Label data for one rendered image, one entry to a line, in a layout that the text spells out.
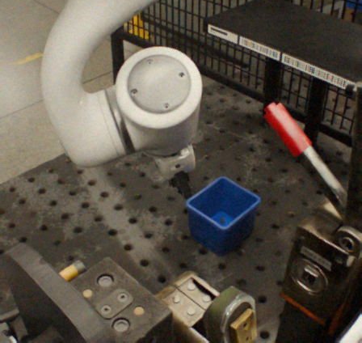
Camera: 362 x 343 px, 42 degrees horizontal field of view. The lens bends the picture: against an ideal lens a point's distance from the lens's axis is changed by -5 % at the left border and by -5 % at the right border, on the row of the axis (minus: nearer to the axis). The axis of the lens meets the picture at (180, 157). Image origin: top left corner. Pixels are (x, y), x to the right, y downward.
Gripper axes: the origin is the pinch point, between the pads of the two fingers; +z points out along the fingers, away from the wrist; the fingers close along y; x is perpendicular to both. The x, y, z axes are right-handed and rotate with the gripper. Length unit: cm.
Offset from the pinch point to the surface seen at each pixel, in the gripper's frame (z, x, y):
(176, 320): -36.6, 6.8, -20.1
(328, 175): -30.4, -11.5, -14.4
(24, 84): 190, 50, 112
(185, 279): -34.1, 4.8, -17.5
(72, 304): -50, 11, -16
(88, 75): 195, 13, 103
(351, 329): -29.8, -7.4, -28.4
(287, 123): -31.1, -9.8, -8.3
